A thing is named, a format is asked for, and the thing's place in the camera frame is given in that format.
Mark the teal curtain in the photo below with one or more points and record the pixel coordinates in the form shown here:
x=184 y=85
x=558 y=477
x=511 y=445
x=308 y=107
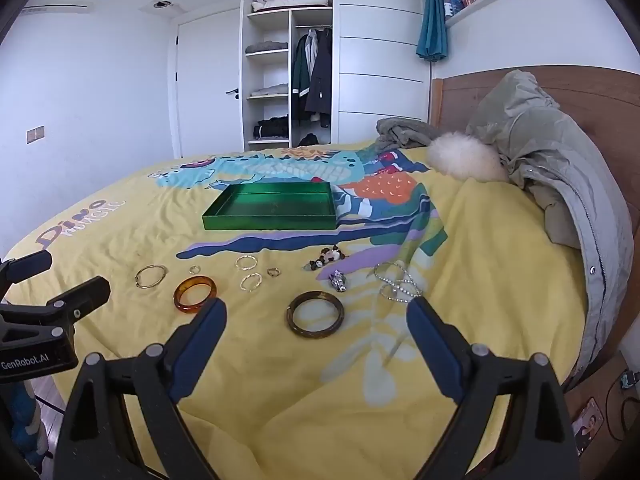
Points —
x=432 y=20

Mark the person's left hand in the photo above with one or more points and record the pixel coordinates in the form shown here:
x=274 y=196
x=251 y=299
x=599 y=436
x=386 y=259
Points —
x=24 y=420

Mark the white wardrobe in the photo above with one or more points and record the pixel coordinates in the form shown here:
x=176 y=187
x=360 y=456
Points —
x=380 y=60

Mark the black hanging coat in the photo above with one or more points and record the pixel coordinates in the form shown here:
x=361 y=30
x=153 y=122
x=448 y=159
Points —
x=321 y=85

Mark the green tray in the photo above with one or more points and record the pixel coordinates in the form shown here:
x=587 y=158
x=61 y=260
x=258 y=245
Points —
x=270 y=205

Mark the black folded clothes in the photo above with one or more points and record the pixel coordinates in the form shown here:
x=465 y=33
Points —
x=272 y=129

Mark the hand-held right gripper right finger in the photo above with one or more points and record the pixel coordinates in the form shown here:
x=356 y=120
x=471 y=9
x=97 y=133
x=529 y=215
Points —
x=435 y=350

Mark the silver charm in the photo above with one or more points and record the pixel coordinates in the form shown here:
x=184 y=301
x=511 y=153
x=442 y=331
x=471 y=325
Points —
x=339 y=281

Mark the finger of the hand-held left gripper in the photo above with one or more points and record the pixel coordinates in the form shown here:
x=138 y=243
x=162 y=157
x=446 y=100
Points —
x=30 y=264
x=85 y=296

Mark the green hanging coat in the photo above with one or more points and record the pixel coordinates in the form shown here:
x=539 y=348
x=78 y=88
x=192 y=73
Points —
x=299 y=80

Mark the light switch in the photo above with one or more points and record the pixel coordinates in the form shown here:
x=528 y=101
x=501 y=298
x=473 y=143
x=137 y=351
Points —
x=35 y=133

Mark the black bag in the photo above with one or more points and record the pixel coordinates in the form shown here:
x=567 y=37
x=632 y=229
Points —
x=308 y=140

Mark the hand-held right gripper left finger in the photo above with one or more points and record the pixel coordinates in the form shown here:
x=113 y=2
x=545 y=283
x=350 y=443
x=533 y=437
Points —
x=200 y=345

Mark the wooden nightstand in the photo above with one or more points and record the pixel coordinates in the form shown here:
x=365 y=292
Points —
x=615 y=440

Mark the wooden headboard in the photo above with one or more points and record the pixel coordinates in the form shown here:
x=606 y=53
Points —
x=590 y=90

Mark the ceiling spot fixture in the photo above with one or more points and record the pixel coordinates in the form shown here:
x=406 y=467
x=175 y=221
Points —
x=162 y=4

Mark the grey-green pillow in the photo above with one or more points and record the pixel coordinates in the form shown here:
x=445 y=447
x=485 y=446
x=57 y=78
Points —
x=550 y=160

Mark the light grey folded clothes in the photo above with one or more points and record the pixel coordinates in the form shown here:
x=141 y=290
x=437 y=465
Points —
x=270 y=91

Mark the white fur pillow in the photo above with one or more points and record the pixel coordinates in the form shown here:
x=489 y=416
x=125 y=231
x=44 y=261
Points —
x=465 y=157

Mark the white door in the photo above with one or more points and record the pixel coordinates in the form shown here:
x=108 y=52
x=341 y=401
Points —
x=210 y=85

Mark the white hanging coat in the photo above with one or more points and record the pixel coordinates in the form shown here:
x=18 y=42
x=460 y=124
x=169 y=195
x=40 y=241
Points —
x=312 y=47

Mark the yellow printed bedsheet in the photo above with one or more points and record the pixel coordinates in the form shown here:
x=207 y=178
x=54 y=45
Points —
x=150 y=230

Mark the dark brown bangle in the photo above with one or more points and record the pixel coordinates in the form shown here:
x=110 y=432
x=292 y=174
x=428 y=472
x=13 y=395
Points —
x=290 y=316

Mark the amber bangle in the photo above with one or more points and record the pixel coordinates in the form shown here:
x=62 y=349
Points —
x=180 y=301

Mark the photo card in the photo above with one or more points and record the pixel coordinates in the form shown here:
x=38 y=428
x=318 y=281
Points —
x=586 y=425

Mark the small blue device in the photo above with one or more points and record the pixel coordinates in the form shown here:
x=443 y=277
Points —
x=629 y=380

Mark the grey folded blanket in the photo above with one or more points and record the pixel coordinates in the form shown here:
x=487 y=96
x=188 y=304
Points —
x=405 y=132

